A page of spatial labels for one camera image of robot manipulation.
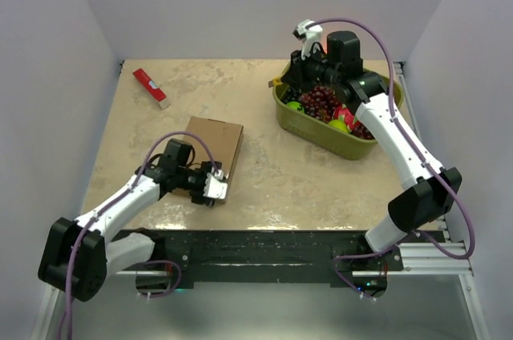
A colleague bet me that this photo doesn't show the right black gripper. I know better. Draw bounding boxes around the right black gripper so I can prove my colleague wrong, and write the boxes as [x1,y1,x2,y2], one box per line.
[282,44,340,93]

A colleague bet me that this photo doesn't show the brown cardboard express box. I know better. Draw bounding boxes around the brown cardboard express box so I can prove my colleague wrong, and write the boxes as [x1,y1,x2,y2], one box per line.
[170,116,244,207]

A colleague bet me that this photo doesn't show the yellow utility knife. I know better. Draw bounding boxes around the yellow utility knife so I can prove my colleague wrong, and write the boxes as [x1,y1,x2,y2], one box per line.
[268,78,282,88]

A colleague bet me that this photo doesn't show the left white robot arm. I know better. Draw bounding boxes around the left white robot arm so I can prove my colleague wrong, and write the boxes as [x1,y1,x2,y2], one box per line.
[38,139,228,302]

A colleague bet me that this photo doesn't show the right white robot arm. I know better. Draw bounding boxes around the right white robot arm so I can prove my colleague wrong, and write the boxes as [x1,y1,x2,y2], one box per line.
[279,26,462,270]

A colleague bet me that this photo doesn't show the dark blue grape bunch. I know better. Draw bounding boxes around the dark blue grape bunch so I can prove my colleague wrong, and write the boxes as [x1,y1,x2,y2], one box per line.
[281,87,301,103]

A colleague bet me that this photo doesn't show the green fruit left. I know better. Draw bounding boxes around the green fruit left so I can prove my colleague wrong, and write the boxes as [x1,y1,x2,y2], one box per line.
[286,101,305,113]

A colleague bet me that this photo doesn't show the dark red grape bunch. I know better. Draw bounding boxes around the dark red grape bunch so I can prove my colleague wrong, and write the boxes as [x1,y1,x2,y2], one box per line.
[298,86,341,123]

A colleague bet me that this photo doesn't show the olive green plastic bin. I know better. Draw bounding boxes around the olive green plastic bin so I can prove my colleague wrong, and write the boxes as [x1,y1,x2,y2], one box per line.
[269,60,390,160]

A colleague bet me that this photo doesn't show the pink dragon fruit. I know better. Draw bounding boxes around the pink dragon fruit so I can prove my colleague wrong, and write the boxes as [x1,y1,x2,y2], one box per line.
[332,104,358,132]

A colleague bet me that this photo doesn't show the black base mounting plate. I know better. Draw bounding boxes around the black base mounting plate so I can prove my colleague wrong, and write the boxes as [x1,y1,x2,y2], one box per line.
[129,229,406,290]

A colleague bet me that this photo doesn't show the green lime front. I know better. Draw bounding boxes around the green lime front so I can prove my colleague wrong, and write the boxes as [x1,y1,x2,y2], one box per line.
[328,119,350,134]

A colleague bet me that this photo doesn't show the small dark red grapes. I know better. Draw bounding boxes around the small dark red grapes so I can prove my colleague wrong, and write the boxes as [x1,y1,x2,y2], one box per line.
[351,123,374,140]

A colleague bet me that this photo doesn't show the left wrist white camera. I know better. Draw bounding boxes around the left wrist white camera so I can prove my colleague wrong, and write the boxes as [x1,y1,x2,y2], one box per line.
[203,169,228,200]

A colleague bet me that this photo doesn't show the wrist white camera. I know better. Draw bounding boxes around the wrist white camera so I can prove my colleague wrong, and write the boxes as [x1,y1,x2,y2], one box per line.
[203,169,228,200]
[293,19,323,60]

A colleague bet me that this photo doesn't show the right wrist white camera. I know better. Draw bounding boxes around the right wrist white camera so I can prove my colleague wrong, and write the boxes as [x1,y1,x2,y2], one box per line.
[293,19,323,60]

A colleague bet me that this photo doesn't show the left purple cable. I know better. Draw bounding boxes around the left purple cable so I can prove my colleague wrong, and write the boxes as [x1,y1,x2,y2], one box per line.
[55,131,225,340]

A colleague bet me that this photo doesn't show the purple cable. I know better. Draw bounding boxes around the purple cable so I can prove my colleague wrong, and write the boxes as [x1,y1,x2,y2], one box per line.
[316,18,476,301]
[55,131,225,340]

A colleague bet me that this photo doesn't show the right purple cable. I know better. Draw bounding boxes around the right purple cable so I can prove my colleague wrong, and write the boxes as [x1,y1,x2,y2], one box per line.
[316,18,476,301]

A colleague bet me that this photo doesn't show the aluminium rail frame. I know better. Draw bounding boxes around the aluminium rail frame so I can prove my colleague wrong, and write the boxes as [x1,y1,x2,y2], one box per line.
[394,62,473,277]

